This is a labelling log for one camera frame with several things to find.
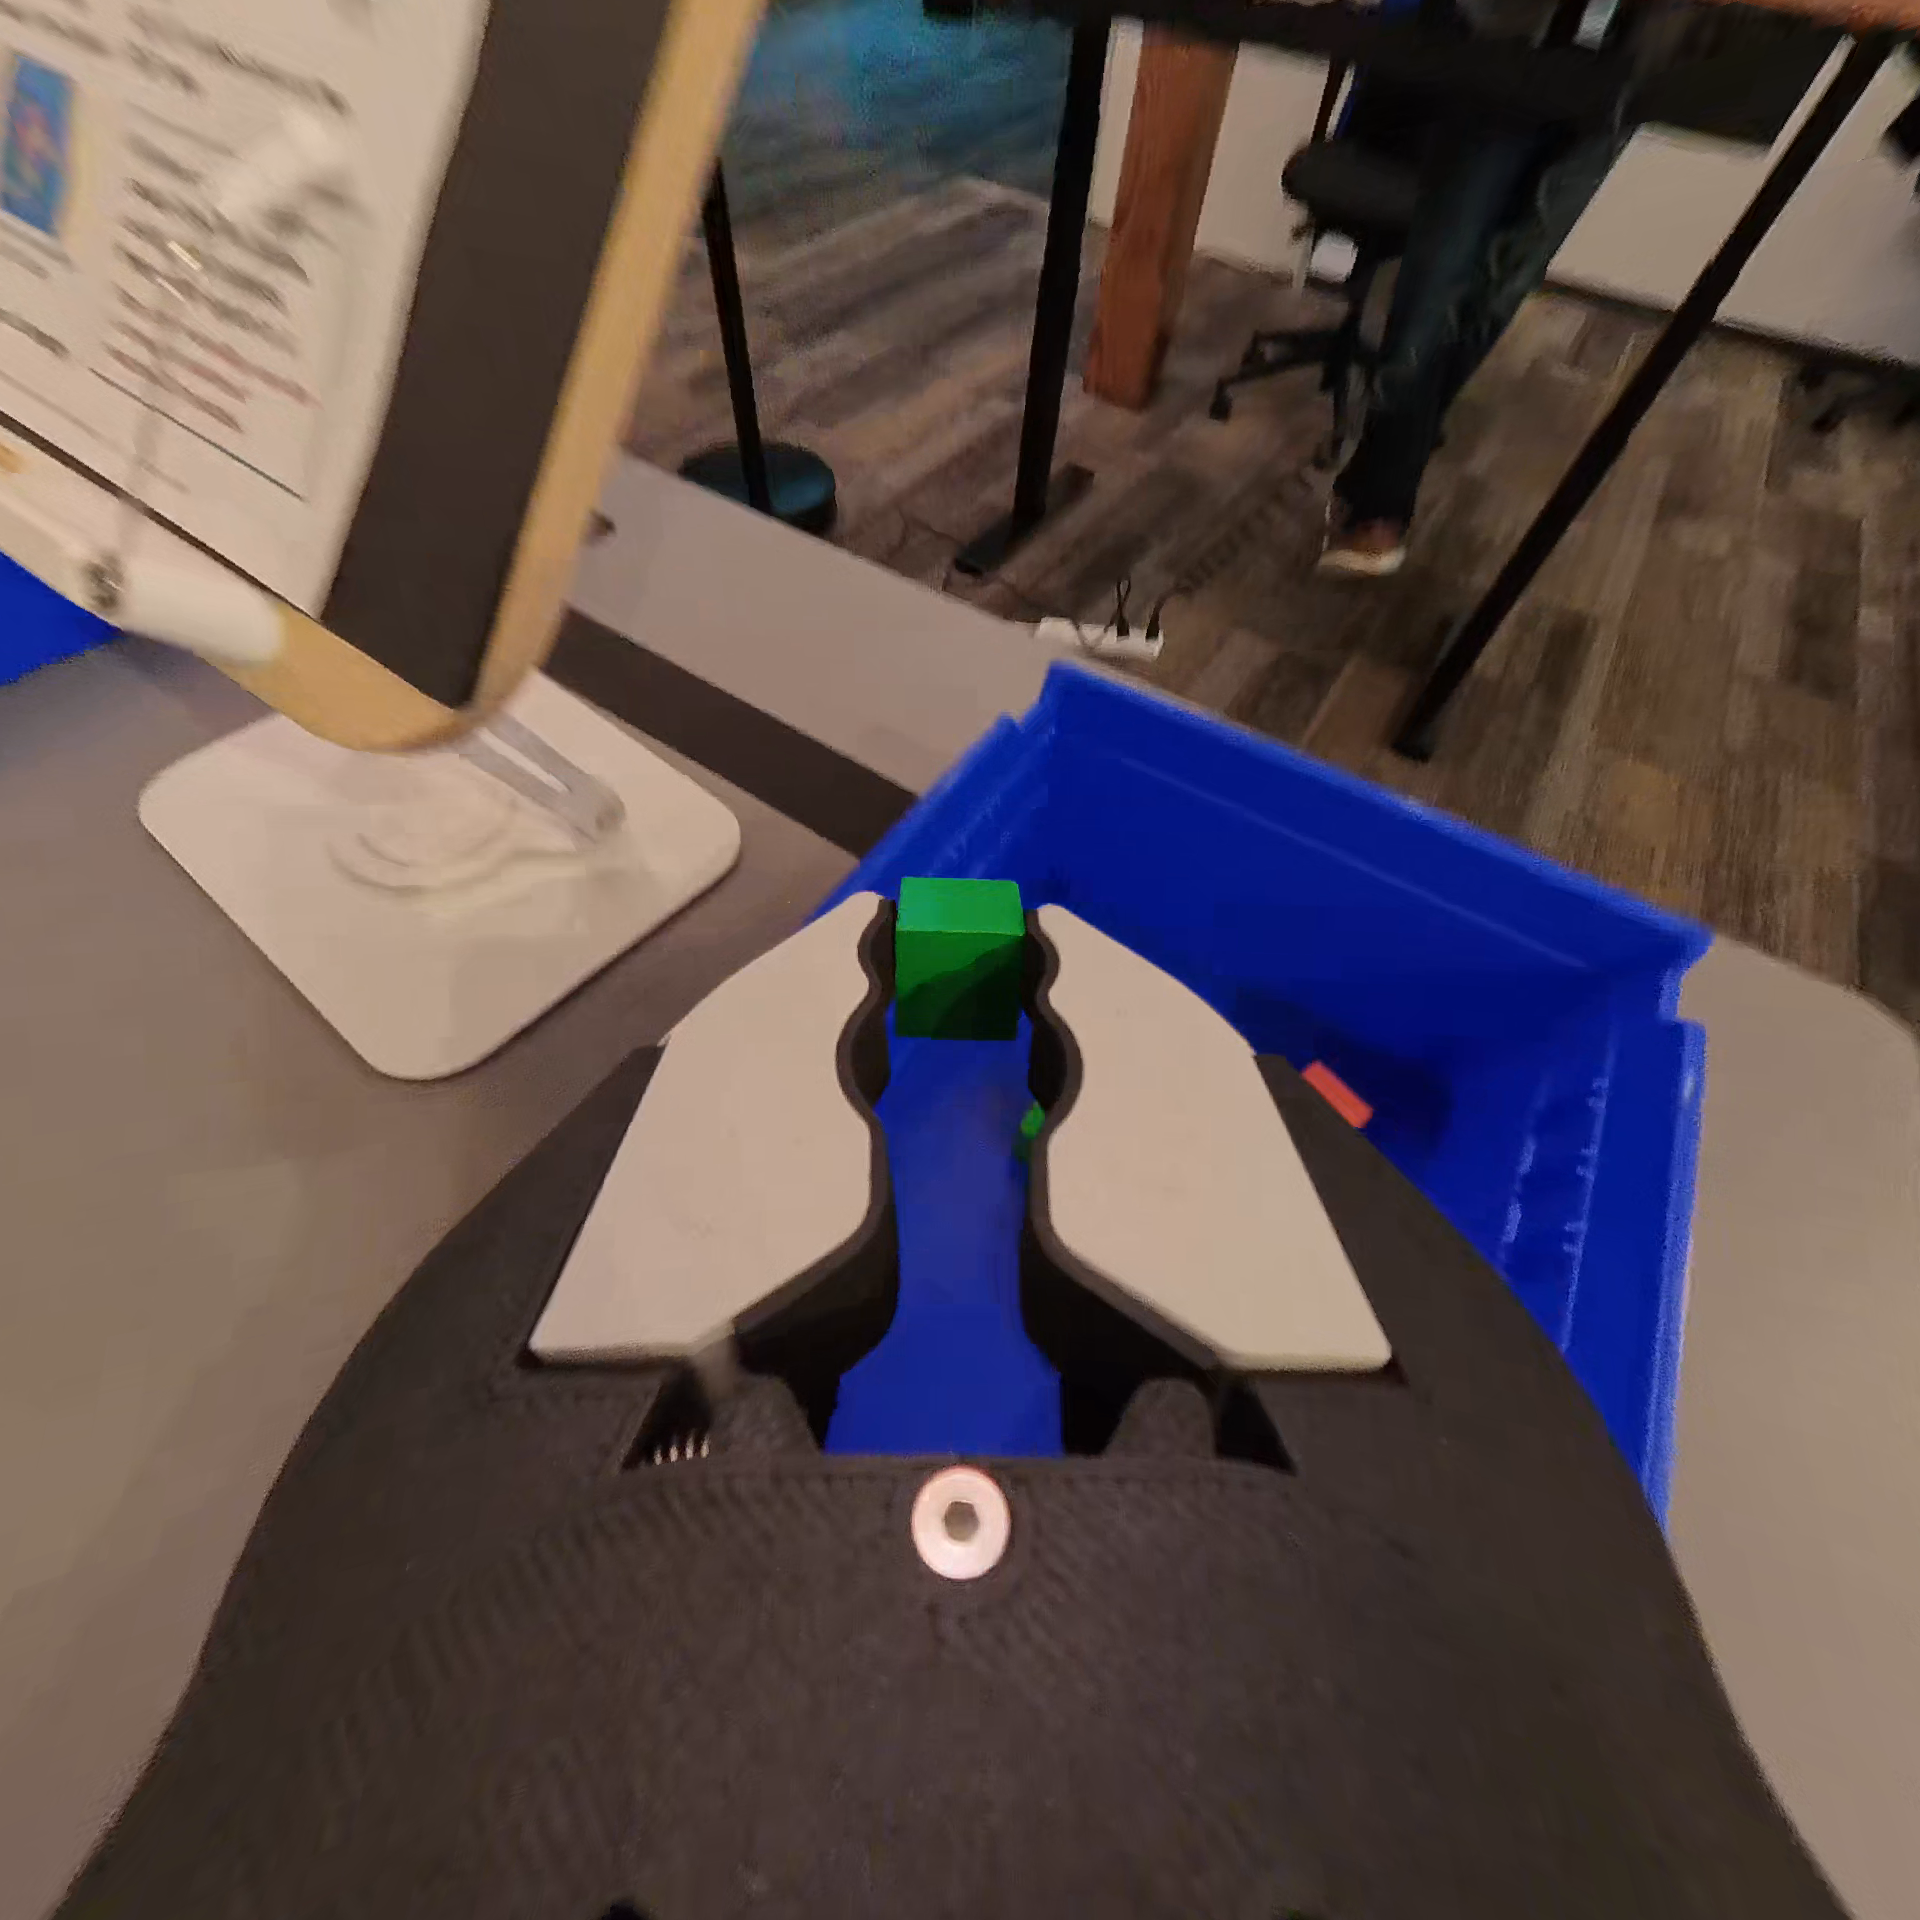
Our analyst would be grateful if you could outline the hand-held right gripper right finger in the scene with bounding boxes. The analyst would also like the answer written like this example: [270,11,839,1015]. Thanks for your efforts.
[1020,903,1396,1454]

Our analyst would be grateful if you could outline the black desk chair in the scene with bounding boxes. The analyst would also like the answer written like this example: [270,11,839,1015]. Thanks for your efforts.
[1208,134,1446,442]

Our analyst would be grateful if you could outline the printed instruction sheet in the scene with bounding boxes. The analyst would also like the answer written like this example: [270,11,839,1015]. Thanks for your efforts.
[0,0,491,615]

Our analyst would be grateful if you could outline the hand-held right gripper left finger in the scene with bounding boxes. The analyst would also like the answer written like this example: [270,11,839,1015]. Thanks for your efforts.
[527,892,904,1454]

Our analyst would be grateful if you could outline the wooden post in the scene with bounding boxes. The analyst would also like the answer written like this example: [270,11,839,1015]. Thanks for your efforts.
[1082,27,1242,411]

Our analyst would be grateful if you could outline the instruction sheet on wooden board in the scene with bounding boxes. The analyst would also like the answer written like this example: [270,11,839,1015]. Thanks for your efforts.
[0,0,777,755]

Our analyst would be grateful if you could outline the white power strip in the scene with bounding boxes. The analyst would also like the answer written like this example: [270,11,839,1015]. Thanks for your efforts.
[1034,576,1170,664]

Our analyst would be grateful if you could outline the wire page holder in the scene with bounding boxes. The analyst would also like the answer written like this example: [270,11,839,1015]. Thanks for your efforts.
[82,118,358,606]

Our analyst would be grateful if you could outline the blue plastic bin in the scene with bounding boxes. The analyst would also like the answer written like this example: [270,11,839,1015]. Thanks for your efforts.
[0,552,127,688]
[816,660,1718,1536]

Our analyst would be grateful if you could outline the wooden standing desk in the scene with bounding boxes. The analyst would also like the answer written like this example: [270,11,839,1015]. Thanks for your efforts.
[928,0,1920,761]

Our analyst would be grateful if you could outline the white document stand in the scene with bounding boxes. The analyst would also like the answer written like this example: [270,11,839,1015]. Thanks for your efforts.
[0,433,746,1086]

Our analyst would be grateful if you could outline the black stanchion post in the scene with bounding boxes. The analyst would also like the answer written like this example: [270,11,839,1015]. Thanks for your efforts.
[678,162,841,538]

